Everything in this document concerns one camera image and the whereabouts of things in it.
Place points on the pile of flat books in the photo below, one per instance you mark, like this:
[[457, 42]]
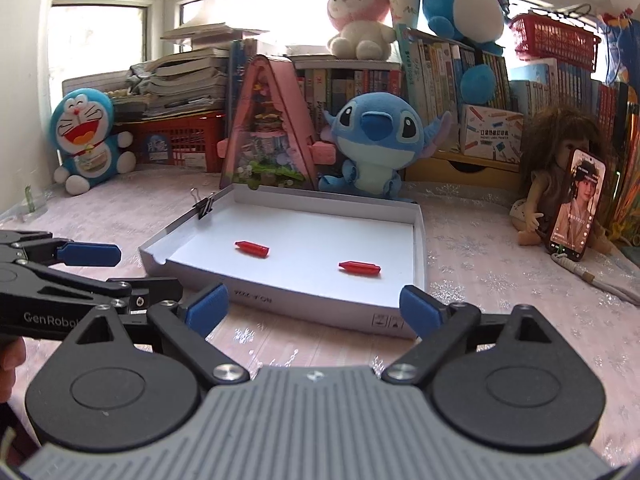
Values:
[[185, 75]]

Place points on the wooden drawer box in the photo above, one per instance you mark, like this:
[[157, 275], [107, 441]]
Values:
[[465, 172]]

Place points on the person's left hand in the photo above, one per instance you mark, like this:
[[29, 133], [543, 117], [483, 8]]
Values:
[[10, 367]]

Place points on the red pen cap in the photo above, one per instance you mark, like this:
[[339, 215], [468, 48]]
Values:
[[359, 268], [252, 248]]

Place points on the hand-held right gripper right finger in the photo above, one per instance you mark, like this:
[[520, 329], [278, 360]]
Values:
[[419, 310]]

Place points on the row of upright books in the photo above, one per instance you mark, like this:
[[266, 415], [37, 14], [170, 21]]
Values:
[[435, 75]]

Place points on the printed paper cone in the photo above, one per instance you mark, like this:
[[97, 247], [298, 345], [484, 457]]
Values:
[[405, 0]]

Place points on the blue alien plush toy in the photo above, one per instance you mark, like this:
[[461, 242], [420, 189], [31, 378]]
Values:
[[375, 160]]

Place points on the smartphone with lit screen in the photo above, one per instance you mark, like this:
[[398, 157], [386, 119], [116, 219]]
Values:
[[575, 210]]

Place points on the pink snowflake tablecloth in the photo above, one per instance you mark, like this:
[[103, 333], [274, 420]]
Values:
[[500, 280]]

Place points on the pink triangular miniature house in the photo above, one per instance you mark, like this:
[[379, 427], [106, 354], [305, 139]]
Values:
[[270, 135]]

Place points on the white cardboard box tray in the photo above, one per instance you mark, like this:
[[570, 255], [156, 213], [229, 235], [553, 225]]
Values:
[[300, 230]]

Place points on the small red plastic basket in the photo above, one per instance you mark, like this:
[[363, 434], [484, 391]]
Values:
[[550, 40]]

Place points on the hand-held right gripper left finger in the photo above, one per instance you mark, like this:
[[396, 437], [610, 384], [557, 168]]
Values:
[[207, 307]]

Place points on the pink rabbit plush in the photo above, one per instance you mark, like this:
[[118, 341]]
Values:
[[357, 5]]

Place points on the shiny foil wrapped books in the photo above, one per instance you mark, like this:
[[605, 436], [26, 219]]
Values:
[[627, 175]]

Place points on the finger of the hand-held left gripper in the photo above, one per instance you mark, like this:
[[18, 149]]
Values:
[[150, 291], [87, 255]]

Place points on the blue robot cat plush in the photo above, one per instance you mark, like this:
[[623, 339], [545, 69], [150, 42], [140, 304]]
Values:
[[80, 125]]

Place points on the small black binder clip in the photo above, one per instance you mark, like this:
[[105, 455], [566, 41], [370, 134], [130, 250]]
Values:
[[205, 207]]

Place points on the brown haired doll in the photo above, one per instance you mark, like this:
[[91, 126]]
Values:
[[550, 150]]

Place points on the large blue round plush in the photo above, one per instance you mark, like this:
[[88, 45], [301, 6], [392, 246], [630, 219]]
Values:
[[465, 5]]

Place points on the white printed carton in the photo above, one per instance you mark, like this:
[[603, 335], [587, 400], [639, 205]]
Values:
[[492, 130]]

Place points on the large red plastic basket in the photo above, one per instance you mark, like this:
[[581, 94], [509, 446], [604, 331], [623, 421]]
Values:
[[185, 135]]

